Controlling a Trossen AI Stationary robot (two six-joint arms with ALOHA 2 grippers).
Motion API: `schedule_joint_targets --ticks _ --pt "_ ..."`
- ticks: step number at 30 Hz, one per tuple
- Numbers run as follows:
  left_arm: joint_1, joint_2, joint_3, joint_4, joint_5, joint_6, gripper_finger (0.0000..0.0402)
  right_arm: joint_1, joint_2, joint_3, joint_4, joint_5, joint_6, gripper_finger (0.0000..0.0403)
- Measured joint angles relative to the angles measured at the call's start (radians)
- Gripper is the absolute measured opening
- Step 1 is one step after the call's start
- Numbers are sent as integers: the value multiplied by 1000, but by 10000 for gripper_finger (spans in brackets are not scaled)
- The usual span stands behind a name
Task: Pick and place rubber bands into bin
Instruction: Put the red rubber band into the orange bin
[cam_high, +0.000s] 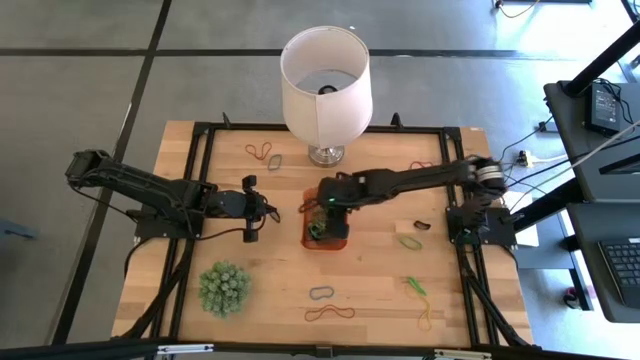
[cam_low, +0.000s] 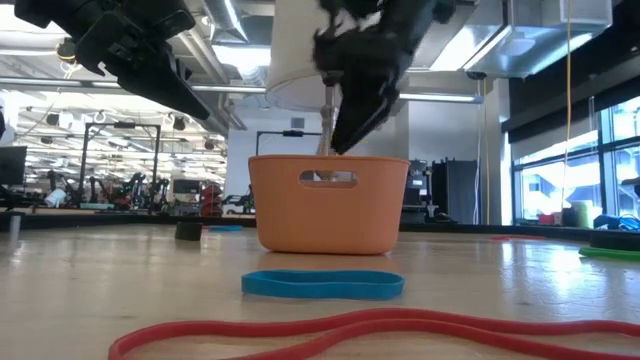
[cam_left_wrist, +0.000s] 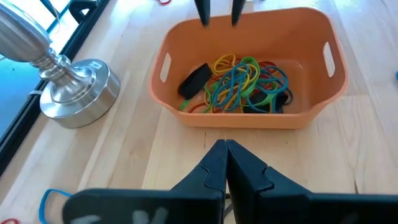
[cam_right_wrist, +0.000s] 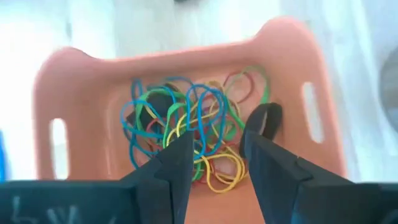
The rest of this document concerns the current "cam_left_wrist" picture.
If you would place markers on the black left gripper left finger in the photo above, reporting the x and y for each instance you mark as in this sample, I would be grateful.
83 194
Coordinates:
186 205

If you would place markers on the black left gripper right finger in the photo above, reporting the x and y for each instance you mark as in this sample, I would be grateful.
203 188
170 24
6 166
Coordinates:
280 208

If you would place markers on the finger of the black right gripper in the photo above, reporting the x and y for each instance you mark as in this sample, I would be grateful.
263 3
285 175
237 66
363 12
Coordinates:
237 11
203 11

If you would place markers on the yellow rubber band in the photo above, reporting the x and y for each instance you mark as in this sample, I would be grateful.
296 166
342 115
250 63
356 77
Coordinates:
224 56
239 90

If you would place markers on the green rubber band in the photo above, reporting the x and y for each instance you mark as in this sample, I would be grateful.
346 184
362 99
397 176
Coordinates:
257 74
183 105

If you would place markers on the wide black rubber band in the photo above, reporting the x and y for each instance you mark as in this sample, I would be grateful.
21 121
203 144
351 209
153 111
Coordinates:
196 81
261 99

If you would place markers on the orange plastic bin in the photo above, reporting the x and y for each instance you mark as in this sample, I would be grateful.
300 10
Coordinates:
248 119

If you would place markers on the silver table lamp white shade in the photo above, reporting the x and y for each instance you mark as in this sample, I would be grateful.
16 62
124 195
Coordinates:
77 93

